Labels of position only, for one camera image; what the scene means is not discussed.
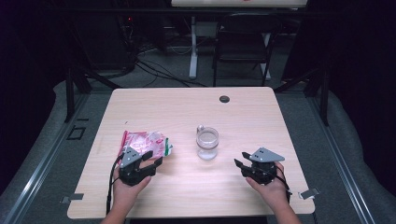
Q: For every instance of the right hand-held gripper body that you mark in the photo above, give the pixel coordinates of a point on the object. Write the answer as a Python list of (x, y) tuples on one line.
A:
[(264, 155)]

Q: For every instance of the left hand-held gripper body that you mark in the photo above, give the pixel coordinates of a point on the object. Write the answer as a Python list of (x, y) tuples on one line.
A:
[(130, 157)]

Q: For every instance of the red and white snack bag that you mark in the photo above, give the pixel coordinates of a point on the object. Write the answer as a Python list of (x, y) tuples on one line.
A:
[(141, 143)]

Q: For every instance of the clear jar with hinged lid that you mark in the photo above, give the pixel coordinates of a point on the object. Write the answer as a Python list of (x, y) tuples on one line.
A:
[(207, 141)]

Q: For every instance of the person's left hand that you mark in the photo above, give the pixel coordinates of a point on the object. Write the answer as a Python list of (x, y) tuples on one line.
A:
[(127, 194)]

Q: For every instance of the person's right hand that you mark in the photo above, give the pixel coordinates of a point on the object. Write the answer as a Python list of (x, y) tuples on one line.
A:
[(274, 193)]

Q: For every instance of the grey metal table clip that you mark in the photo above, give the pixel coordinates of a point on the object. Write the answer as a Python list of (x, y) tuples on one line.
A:
[(308, 193), (73, 197)]

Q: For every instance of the round grey table grommet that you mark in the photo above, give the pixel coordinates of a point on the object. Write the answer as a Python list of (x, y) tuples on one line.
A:
[(224, 99)]

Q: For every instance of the black metal stand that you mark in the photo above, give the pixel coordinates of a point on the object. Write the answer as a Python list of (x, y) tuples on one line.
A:
[(324, 99), (70, 93)]

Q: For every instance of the white desk leg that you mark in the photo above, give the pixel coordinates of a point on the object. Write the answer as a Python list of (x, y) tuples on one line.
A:
[(266, 67), (193, 49)]

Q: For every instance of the dark equipment cabinet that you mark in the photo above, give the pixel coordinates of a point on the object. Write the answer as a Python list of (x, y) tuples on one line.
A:
[(102, 43)]

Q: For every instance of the black folding chair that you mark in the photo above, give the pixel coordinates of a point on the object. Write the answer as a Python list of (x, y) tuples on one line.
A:
[(246, 34)]

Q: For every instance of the white desk top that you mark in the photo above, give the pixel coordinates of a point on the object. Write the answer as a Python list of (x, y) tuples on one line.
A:
[(236, 3)]

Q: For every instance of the aluminium floor rail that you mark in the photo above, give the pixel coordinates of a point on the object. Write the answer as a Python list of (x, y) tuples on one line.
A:
[(46, 157), (342, 161)]

